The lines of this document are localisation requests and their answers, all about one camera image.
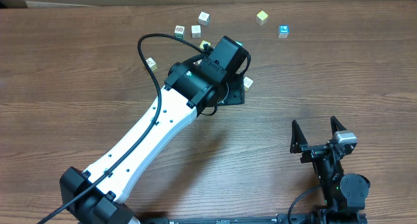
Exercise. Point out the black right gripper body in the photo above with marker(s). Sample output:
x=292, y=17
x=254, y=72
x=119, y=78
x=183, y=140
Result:
x=318, y=151

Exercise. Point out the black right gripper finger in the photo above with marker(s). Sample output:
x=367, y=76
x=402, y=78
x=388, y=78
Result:
x=298, y=141
x=336, y=126

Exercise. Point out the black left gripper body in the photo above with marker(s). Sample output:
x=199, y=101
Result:
x=235, y=94

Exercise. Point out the cream umbrella wooden block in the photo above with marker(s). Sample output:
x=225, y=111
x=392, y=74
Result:
x=247, y=83

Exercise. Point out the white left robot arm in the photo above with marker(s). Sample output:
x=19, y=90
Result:
x=98, y=194

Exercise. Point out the yellow top block middle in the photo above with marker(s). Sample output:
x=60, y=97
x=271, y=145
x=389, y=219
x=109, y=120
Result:
x=203, y=43

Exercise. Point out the yellow block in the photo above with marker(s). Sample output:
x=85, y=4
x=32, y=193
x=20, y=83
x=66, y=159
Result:
x=261, y=17
x=203, y=43

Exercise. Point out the plain cream wooden block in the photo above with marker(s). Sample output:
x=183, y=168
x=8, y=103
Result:
x=196, y=31

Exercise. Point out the cream block top row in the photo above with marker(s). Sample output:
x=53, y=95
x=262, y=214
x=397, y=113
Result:
x=204, y=18

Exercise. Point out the cream block green letter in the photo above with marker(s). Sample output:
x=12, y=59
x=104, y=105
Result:
x=179, y=31

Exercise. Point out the yellow top block far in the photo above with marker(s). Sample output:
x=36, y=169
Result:
x=261, y=17

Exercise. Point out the cream block brown drawing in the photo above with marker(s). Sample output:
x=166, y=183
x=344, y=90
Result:
x=152, y=64

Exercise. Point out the blue top block far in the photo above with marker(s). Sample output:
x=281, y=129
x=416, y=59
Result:
x=283, y=31

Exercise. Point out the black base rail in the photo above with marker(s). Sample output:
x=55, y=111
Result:
x=277, y=219

